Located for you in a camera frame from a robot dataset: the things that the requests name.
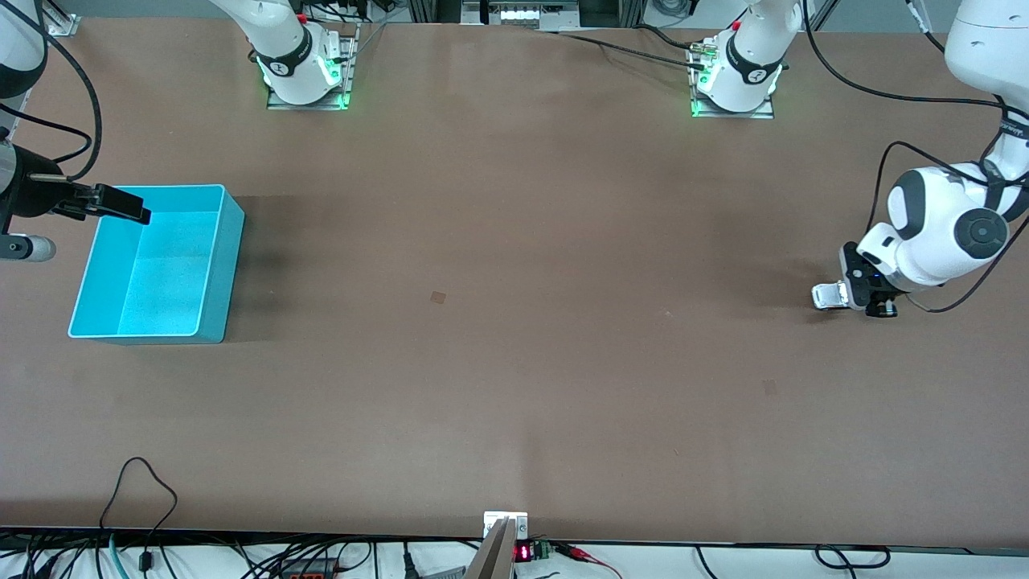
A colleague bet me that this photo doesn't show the white jeep toy black roof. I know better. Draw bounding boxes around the white jeep toy black roof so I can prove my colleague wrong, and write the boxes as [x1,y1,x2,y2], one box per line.
[810,281,850,311]

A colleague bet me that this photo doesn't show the silver lit device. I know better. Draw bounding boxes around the silver lit device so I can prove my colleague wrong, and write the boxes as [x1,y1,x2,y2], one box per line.
[462,0,580,31]

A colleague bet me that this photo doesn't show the long black table cable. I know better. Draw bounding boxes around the long black table cable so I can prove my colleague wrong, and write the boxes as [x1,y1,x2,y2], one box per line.
[547,29,708,72]

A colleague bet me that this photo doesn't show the black box red buttons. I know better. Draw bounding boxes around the black box red buttons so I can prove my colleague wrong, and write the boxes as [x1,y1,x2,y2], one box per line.
[277,558,342,579]

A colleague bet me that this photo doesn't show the thin black looped cable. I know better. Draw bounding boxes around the thin black looped cable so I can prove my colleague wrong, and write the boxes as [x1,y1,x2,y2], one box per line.
[98,456,179,573]

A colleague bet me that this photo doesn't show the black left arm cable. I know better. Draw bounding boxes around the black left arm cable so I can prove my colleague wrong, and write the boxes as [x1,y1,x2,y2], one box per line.
[802,0,1029,314]

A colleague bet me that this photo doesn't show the short black table cable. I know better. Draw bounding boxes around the short black table cable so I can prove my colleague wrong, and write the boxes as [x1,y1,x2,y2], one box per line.
[633,24,704,51]

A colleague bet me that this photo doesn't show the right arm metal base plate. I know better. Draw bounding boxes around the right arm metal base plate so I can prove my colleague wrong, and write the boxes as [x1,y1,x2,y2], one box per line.
[267,23,355,111]

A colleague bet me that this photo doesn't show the red clip lead wire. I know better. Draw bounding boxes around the red clip lead wire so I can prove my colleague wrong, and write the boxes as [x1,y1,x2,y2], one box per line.
[553,544,624,579]

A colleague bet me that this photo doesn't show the cyan plastic bin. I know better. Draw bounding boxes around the cyan plastic bin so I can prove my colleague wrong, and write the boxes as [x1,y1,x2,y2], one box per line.
[68,184,246,346]

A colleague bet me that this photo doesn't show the aluminium frame profile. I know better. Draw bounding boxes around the aluminium frame profile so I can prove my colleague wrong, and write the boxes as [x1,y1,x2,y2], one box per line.
[36,0,80,37]

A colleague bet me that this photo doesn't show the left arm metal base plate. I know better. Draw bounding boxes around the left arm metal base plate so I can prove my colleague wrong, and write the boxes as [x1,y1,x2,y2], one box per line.
[689,44,776,120]

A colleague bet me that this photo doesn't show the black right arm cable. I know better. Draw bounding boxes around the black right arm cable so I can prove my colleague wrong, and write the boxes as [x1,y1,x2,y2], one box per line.
[0,4,104,183]

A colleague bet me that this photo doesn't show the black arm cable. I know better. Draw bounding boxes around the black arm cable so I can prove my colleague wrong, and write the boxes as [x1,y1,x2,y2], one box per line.
[802,0,1029,314]
[0,4,104,183]

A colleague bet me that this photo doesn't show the black coiled cable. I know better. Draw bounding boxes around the black coiled cable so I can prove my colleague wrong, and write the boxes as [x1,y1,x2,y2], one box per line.
[814,544,892,570]

